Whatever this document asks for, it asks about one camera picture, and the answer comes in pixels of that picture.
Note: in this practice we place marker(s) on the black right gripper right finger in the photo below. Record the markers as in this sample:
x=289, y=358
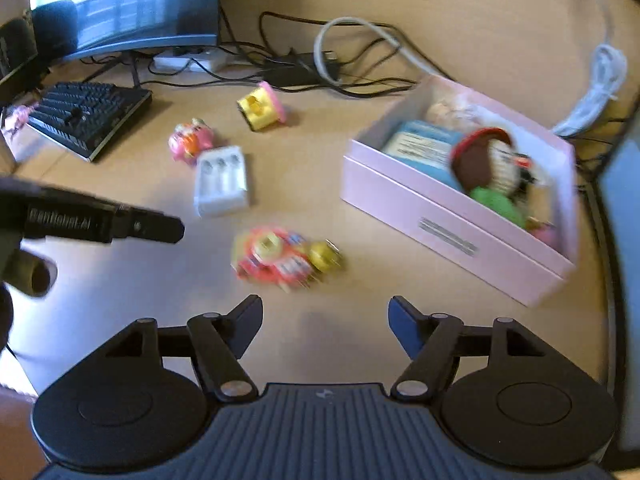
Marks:
x=410, y=327

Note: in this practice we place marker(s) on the black keyboard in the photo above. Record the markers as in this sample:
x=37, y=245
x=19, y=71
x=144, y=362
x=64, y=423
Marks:
x=88, y=118

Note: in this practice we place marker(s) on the white battery charger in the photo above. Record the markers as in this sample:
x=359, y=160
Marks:
x=221, y=183

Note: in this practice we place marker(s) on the gloved left hand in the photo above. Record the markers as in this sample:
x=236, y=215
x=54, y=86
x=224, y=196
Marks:
x=29, y=273

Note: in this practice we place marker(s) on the red yellow toy packet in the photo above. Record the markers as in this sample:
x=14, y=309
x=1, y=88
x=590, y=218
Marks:
x=276, y=256

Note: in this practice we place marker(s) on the black computer case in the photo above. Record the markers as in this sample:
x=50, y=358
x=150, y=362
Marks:
x=619, y=187

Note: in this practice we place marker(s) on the blue wet wipes packet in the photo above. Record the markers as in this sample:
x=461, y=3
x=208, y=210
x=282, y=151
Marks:
x=425, y=147

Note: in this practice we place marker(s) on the white power adapter strip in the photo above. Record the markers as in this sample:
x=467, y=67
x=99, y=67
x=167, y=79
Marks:
x=172, y=61

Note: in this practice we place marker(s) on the pink pig figurine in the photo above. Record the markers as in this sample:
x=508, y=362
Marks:
x=191, y=139

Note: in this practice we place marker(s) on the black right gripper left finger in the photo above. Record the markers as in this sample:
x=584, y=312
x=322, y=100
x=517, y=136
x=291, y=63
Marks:
x=241, y=325

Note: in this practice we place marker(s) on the yellow pink toy block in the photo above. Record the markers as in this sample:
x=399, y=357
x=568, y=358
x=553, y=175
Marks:
x=261, y=108

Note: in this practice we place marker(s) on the pink cardboard box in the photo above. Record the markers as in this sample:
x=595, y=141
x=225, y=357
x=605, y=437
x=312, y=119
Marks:
x=451, y=223

